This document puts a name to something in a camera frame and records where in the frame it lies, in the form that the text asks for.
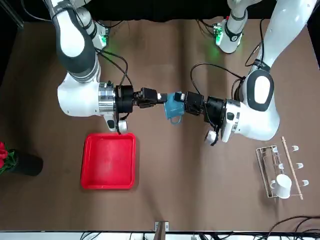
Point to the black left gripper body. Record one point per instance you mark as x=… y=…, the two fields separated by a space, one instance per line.
x=215 y=108

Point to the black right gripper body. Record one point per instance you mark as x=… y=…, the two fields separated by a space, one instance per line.
x=123 y=100

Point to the blue cup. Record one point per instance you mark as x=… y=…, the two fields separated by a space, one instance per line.
x=173 y=108

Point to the white cup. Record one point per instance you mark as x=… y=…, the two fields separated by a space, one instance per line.
x=283 y=186

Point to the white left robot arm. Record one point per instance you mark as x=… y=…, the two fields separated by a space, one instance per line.
x=275 y=117

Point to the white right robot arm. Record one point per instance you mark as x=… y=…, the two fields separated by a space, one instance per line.
x=75 y=97

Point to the red plastic tray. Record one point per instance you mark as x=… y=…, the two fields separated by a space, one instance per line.
x=107 y=160

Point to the black cylindrical vase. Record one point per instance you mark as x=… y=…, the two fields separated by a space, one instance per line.
x=27 y=165

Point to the red artificial flowers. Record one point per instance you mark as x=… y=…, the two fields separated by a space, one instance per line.
x=3 y=150

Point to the aluminium post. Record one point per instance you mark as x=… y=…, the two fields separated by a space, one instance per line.
x=160 y=230

